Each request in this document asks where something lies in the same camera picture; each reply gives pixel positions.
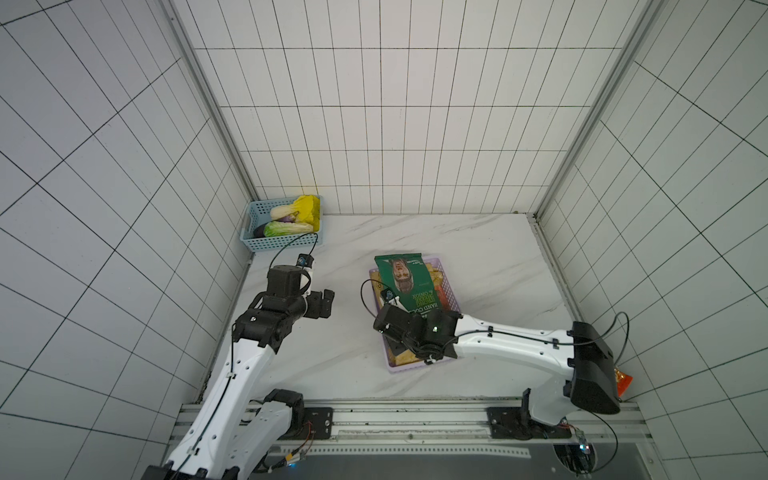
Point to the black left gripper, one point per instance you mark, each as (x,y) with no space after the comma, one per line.
(315,300)

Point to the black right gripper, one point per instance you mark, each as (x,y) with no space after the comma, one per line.
(391,319)

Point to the brown orange chips bag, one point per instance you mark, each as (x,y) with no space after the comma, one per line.
(444,288)

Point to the green REAL chips bag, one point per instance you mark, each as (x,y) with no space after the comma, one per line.
(408,276)

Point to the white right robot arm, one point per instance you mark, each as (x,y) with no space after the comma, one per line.
(580,365)

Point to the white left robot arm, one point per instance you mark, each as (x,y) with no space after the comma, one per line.
(218,445)

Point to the purple plastic basket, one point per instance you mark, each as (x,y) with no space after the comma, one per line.
(456,300)

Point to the blue plastic basket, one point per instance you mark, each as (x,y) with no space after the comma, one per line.
(258,213)

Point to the yellow snack bag in basket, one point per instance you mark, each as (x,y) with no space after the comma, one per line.
(307,210)

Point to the toy eggplant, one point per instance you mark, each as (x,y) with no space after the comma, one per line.
(259,232)

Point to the small red snack bag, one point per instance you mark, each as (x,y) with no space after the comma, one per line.
(623,381)

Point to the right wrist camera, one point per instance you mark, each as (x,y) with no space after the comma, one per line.
(389,296)

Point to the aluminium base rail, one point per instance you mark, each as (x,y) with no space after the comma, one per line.
(447,427)

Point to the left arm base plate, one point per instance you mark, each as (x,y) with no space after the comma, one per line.
(310,423)

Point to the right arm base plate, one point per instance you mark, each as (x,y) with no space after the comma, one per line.
(511,423)

